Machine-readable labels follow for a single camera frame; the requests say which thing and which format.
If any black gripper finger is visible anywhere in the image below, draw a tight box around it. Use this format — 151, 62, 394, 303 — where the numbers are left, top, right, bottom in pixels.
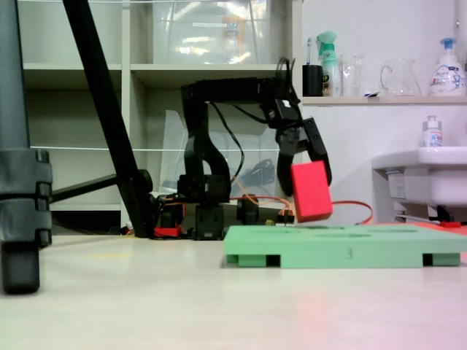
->
301, 117, 333, 188
275, 144, 304, 198

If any red square block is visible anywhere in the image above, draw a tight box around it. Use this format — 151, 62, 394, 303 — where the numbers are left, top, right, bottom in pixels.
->
290, 159, 334, 224

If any black cup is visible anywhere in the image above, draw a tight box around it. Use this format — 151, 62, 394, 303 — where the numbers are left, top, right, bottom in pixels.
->
302, 64, 324, 98

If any green spray bottle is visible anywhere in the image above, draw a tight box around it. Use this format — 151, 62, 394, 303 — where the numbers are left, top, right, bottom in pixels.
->
315, 30, 341, 98

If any clear measuring cup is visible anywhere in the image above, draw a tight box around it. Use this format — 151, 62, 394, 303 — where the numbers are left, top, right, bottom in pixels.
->
338, 53, 366, 98

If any green shape sorting board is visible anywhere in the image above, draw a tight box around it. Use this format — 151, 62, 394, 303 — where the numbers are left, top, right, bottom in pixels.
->
220, 224, 467, 270

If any light wooden ledge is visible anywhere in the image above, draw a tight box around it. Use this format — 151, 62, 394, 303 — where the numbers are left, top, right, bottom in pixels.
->
301, 95, 467, 107

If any clear glass jug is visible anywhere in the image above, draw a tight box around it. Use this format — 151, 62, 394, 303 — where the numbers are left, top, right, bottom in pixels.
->
380, 58, 423, 98

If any clear plastic container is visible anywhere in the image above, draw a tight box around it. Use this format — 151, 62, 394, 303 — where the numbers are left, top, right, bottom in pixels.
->
159, 109, 293, 200

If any clear plastic storage bin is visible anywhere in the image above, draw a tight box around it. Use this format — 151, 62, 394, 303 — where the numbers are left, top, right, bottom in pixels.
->
151, 0, 271, 66

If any small clear pump bottle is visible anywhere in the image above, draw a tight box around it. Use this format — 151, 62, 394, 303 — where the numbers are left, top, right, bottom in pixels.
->
422, 115, 444, 149

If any white sink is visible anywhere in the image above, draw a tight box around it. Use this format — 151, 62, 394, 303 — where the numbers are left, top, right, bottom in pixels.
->
371, 146, 467, 217

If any white blue pump bottle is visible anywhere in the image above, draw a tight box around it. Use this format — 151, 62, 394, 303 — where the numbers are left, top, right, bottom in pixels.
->
428, 37, 467, 97

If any white shelf unit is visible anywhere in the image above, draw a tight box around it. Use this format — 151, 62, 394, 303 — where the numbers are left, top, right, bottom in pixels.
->
16, 0, 304, 234

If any black tripod leg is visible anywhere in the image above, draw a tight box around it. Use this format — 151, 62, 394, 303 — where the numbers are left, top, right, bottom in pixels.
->
0, 0, 54, 295
61, 0, 155, 239

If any black tripod brace bar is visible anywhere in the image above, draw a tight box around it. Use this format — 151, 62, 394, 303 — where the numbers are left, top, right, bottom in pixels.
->
50, 174, 119, 204

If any black bundled cable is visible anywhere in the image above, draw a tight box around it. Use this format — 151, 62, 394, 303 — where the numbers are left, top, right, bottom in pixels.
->
242, 158, 277, 187

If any black wire bundle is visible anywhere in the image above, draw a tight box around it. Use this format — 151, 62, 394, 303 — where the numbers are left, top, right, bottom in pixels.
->
275, 56, 300, 101

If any thin black wire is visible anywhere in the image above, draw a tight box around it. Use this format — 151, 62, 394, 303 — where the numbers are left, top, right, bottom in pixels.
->
209, 101, 246, 183

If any circuit board with wires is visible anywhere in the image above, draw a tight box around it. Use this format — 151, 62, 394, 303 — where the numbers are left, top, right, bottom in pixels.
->
275, 209, 296, 226

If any thin orange wire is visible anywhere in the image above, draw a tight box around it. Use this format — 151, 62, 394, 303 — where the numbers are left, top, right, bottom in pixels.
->
229, 174, 374, 227

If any white cord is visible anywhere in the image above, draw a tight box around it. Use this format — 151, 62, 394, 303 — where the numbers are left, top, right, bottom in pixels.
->
28, 147, 282, 153

